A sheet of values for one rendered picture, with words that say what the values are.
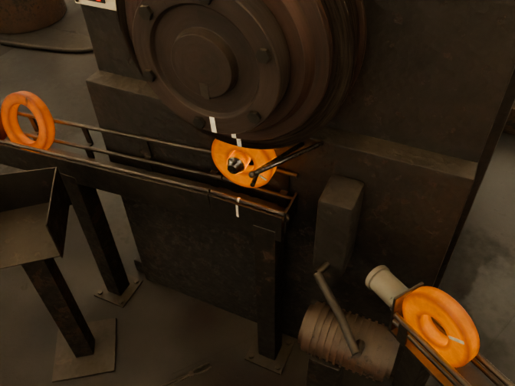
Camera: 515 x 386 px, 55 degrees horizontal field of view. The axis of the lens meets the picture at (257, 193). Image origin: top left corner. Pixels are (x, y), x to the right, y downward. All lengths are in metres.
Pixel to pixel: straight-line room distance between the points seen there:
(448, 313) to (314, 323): 0.35
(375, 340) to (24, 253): 0.86
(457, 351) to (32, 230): 1.02
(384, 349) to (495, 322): 0.84
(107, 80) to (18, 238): 0.46
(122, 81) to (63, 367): 0.98
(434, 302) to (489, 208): 1.40
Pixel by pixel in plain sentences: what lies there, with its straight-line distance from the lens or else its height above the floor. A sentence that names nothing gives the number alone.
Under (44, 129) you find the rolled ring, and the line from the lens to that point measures 1.53.
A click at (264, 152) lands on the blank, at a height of 0.86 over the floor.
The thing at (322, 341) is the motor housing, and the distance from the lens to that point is 1.17.
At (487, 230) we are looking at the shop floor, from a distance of 2.22.
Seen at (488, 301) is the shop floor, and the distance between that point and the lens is 1.99.
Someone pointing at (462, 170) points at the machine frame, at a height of 0.87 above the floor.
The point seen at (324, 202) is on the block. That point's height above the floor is 0.80.
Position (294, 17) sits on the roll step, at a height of 1.20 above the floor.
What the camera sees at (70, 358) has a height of 0.01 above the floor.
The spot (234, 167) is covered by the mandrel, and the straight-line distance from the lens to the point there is 1.07.
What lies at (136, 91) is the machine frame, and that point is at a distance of 1.28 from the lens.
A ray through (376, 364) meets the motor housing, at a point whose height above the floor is 0.50.
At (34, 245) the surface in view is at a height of 0.60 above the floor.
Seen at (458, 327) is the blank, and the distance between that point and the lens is 0.94.
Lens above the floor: 1.54
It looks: 44 degrees down
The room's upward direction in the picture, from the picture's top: 2 degrees counter-clockwise
